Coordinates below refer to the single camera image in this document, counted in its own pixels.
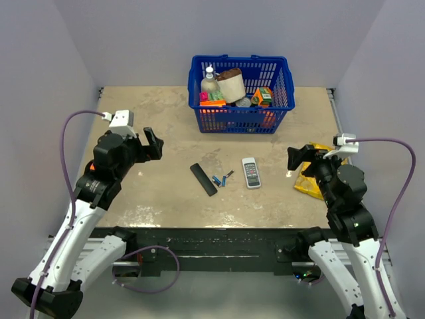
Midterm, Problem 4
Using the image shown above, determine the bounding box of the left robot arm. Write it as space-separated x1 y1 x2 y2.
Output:
11 128 163 318

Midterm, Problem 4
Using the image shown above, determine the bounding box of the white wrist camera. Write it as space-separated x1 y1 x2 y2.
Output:
102 110 137 138
323 133 359 160

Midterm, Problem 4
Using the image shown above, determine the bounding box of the orange flat box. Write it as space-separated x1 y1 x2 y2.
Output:
200 100 226 107

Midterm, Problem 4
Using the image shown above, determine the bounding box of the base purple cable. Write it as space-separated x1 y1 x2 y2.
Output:
112 245 181 294
297 265 326 286

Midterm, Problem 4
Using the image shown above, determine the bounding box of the blue battery left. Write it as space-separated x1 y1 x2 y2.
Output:
212 176 221 187

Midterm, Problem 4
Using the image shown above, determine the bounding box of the white pump bottle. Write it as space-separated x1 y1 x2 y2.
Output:
201 64 219 93

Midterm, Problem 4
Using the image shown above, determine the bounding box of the black remote control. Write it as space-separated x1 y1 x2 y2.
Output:
190 163 217 197

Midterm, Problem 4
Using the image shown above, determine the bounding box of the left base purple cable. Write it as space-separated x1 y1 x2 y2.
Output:
112 245 181 294

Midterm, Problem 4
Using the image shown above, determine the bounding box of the blue plastic shopping basket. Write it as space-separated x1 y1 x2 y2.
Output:
187 54 295 134

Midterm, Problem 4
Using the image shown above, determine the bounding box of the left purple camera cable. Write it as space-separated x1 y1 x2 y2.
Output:
29 110 104 319

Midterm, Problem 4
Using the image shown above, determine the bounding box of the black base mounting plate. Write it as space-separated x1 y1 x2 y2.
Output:
90 227 319 276

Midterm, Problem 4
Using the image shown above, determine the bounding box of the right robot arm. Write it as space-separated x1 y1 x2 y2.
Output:
288 139 407 318

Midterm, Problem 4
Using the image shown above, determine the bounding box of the green small packet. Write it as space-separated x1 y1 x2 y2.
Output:
209 90 224 101

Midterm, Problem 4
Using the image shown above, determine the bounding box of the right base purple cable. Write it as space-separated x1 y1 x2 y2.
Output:
297 265 326 286

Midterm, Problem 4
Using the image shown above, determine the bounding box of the yellow Lays chips bag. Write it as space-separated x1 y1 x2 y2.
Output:
294 143 349 201

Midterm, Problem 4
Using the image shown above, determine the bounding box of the orange green juice carton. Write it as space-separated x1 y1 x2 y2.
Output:
251 86 273 108

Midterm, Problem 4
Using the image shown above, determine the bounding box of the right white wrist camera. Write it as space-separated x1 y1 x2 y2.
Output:
323 133 359 160

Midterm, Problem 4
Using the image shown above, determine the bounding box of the white brown paper bag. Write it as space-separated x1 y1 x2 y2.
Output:
215 68 246 104

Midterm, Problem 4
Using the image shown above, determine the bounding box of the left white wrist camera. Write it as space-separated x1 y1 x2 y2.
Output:
102 110 137 138

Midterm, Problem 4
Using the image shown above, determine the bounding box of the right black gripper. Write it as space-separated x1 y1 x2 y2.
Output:
287 143 346 207

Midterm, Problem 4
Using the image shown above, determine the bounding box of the white remote control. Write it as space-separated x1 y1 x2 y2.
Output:
242 158 261 189

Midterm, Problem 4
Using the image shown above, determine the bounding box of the pink small box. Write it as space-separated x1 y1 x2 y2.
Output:
199 91 209 102

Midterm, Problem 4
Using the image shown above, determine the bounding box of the metal tin can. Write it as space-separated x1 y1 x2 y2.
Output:
235 96 252 108

